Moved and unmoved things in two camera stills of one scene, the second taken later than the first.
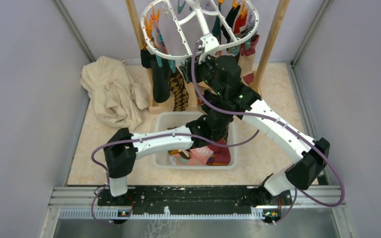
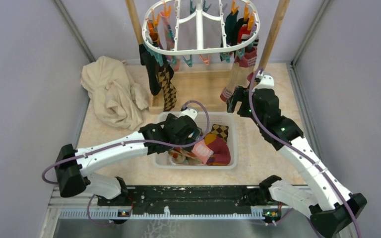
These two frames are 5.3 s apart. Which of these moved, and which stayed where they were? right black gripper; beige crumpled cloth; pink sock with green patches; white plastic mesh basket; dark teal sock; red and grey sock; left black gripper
Moved: right black gripper; dark teal sock; left black gripper; pink sock with green patches; red and grey sock
Stayed: white plastic mesh basket; beige crumpled cloth
